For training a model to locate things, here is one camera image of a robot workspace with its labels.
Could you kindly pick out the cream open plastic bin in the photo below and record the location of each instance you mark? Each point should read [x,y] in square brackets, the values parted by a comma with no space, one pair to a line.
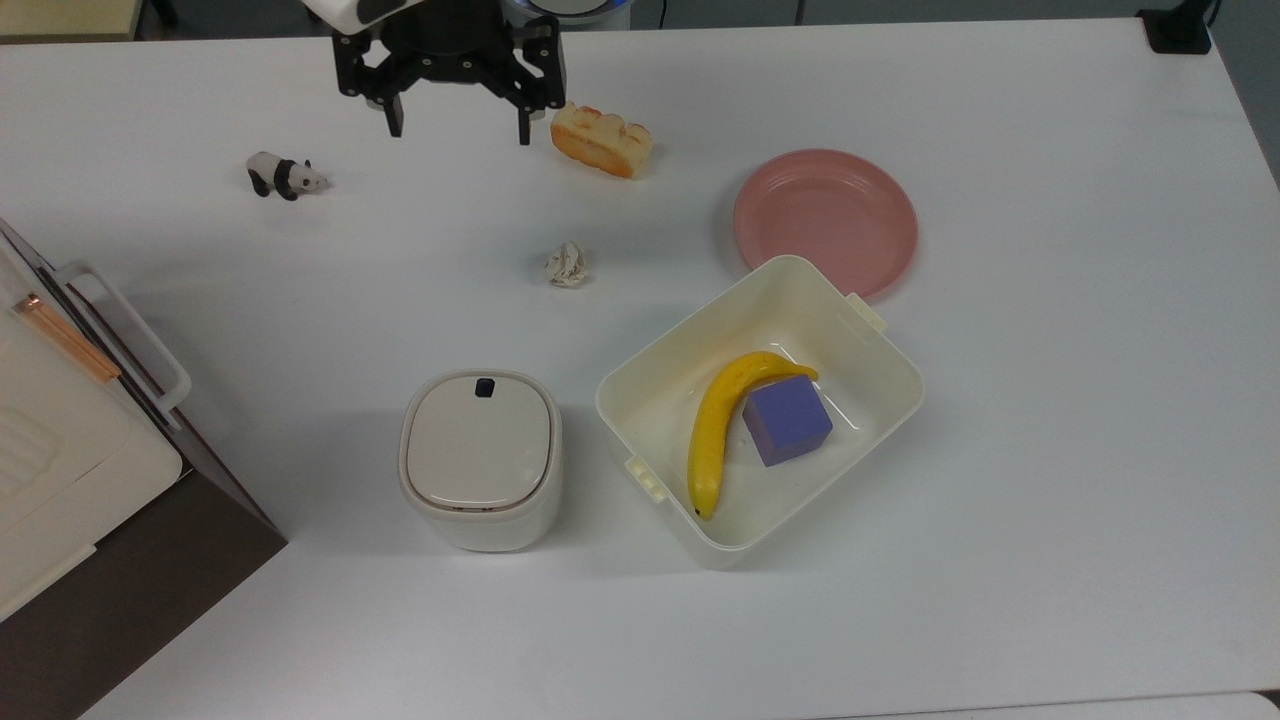
[660,390]

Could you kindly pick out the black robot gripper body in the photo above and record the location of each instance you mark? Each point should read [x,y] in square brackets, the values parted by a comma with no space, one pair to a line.
[450,55]

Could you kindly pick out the orange glazed bread loaf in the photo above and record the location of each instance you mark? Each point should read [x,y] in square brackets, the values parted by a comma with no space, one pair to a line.
[600,142]

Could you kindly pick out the black white panda figurine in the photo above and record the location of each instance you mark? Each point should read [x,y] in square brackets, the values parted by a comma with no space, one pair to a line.
[285,176]

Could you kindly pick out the dark brown drawer cabinet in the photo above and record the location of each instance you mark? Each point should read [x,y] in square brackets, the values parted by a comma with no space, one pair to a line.
[150,590]

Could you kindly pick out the purple cube block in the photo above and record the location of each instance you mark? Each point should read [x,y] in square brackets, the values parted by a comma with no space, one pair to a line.
[788,420]

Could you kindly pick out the black table clamp mount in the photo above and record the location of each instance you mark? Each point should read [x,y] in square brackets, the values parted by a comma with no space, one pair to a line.
[1178,30]

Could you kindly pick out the crumpled white paper ball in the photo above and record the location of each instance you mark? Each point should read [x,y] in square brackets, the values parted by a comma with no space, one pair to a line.
[566,265]

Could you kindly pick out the pink round plate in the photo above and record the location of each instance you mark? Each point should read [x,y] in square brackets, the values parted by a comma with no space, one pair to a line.
[825,215]

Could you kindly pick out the beige desk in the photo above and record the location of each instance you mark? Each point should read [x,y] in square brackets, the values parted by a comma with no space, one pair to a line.
[60,15]

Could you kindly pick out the cream lidded trash can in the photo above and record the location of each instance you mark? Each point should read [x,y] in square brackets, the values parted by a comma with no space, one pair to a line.
[480,450]

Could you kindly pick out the yellow banana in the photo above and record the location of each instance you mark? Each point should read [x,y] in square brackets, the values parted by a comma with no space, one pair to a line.
[712,430]

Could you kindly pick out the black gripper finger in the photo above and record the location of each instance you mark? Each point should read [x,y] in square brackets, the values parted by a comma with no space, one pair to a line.
[393,112]
[524,120]

